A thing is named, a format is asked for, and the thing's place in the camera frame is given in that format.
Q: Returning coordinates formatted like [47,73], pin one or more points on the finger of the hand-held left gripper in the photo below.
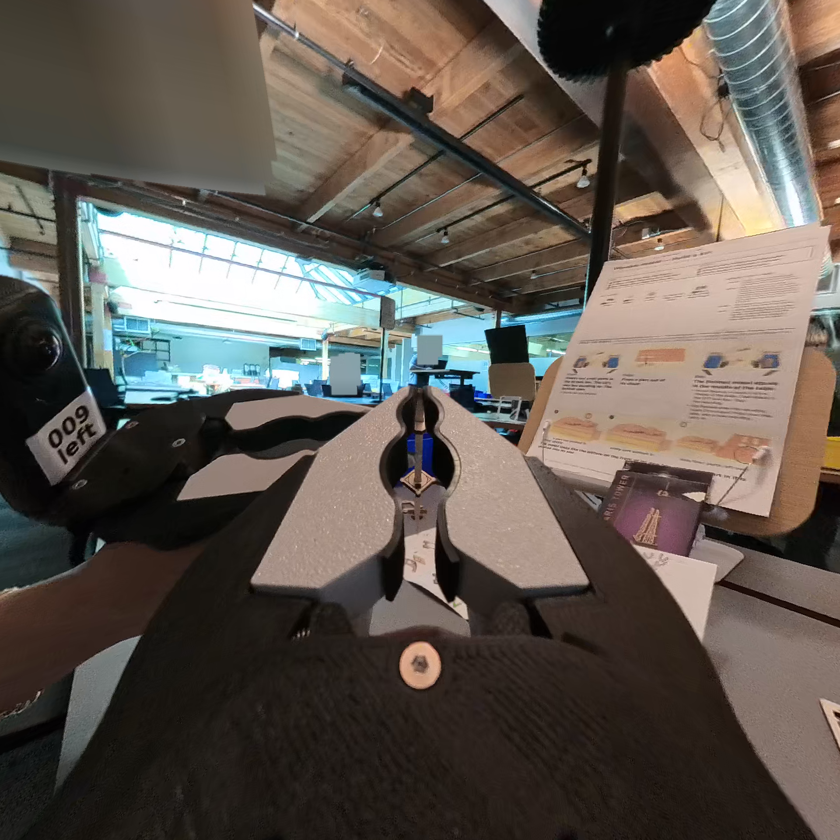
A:
[275,417]
[243,476]

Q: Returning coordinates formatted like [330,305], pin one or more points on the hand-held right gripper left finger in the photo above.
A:
[328,525]

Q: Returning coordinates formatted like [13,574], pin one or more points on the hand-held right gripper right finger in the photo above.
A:
[518,525]

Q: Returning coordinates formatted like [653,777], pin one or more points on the wooden model spire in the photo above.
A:
[418,485]

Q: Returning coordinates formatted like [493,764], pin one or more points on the grey desk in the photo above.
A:
[774,689]

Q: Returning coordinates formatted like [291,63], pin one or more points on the blue plastic bin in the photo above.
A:
[426,456]

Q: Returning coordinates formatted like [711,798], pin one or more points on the purple model kit card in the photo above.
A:
[656,512]

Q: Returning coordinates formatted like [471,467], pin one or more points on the rounded plywood board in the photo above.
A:
[512,380]

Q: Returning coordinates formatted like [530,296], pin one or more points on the white hanging sign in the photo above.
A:
[387,313]

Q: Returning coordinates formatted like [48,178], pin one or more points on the row of office desks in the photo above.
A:
[459,374]

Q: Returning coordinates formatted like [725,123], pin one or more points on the white ceiling projector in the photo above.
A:
[375,279]

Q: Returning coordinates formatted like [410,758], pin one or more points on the folded assembly instruction sheet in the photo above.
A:
[682,590]

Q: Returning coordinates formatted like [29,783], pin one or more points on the black monitor screen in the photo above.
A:
[506,344]

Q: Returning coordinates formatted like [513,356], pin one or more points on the yellow bin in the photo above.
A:
[833,453]

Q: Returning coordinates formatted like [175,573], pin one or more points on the black pole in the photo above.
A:
[607,197]

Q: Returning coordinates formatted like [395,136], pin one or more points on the slotted wooden piece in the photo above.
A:
[832,718]

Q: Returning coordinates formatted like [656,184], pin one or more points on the metal ceiling pipe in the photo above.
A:
[308,40]

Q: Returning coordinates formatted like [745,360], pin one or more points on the black pleated disc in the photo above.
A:
[623,33]

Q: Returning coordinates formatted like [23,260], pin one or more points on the black track light rail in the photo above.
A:
[472,157]

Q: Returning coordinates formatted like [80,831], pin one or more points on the silver air duct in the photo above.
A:
[761,98]

